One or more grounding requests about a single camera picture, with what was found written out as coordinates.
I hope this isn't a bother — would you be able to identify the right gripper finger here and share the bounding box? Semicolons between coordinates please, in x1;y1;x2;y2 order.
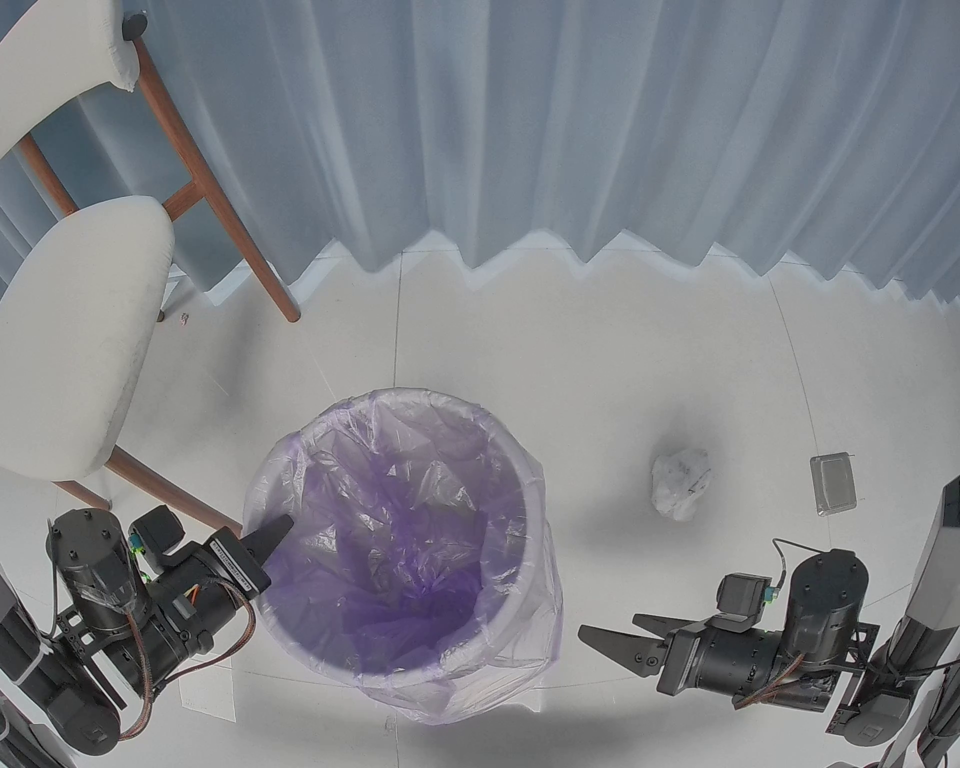
633;612;704;640
578;623;670;678

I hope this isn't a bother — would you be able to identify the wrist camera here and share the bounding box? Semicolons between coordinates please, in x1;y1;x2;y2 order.
127;505;204;580
705;573;781;636

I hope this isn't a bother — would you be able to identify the pale blue curtain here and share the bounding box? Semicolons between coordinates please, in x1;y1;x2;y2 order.
0;0;960;309

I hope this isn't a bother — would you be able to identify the white cushioned wooden chair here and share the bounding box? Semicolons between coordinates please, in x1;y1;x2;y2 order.
0;0;303;541

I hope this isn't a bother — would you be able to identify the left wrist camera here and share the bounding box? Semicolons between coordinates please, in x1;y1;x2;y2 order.
127;505;204;580

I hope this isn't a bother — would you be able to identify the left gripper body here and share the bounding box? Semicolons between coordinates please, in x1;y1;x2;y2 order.
142;528;272;674

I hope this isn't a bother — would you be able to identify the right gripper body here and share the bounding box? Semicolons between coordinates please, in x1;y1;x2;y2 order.
655;621;790;703

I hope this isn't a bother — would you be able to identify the crumpled white plastic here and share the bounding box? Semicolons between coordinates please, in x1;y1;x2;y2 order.
649;448;712;523

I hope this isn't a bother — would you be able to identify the white trash bin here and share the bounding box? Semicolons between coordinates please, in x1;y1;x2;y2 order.
243;386;561;687

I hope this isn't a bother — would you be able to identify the purple plastic bag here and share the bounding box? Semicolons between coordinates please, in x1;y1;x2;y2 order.
241;386;565;727

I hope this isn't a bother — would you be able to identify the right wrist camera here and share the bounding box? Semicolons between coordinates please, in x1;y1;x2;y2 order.
705;573;781;636

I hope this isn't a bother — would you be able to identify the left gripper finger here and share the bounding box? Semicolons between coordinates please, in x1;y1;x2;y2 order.
238;513;296;565

